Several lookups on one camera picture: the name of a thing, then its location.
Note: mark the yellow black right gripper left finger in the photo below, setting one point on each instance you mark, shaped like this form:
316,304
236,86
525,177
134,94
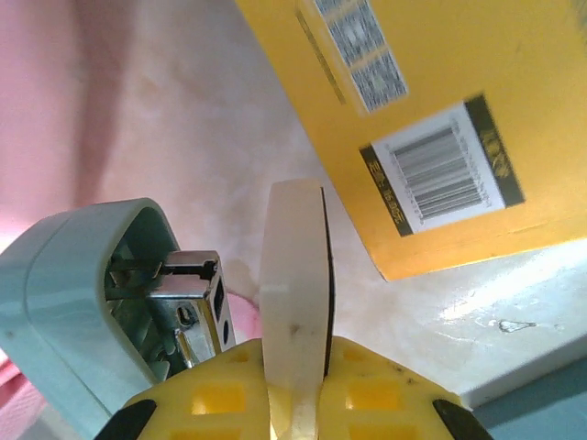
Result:
215,399

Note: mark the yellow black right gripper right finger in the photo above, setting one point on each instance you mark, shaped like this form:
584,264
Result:
380,403

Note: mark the blue and white stapler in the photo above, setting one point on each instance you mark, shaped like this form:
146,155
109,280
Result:
59,284

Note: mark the yellow paperback book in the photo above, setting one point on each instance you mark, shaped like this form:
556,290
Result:
458,69

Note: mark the pink backpack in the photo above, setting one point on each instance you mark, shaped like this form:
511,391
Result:
36,91

